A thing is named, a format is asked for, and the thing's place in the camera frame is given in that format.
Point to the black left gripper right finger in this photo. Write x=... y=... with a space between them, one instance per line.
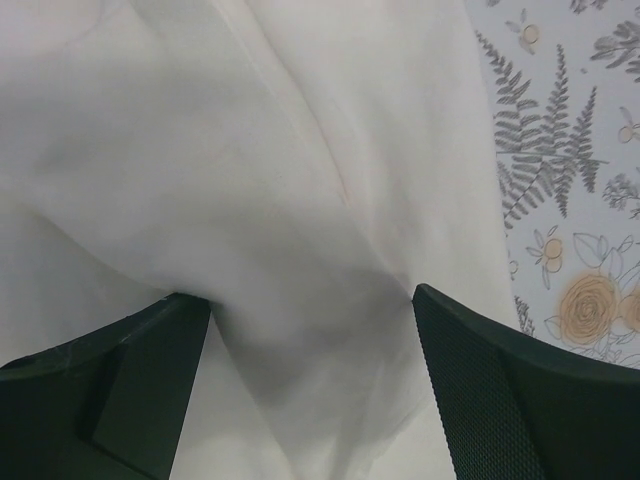
x=513 y=407

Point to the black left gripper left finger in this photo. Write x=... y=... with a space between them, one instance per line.
x=108 y=405

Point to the white t shirt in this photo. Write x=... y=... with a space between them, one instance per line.
x=302 y=165

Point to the floral table cloth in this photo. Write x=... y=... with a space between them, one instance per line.
x=563 y=80

